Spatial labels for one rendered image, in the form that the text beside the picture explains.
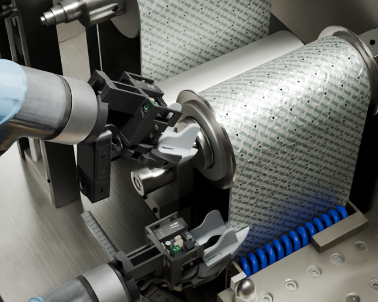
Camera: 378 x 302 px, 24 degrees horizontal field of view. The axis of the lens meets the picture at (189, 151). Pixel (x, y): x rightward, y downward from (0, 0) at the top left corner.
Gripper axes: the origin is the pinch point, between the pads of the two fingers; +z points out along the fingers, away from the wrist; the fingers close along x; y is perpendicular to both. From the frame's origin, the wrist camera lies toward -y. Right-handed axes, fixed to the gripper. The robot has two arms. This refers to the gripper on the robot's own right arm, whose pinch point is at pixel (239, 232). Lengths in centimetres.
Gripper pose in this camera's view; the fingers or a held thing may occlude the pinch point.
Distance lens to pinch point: 129.7
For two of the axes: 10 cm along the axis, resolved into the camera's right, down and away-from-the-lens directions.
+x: -5.3, -6.3, 5.7
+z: 8.5, -3.9, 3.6
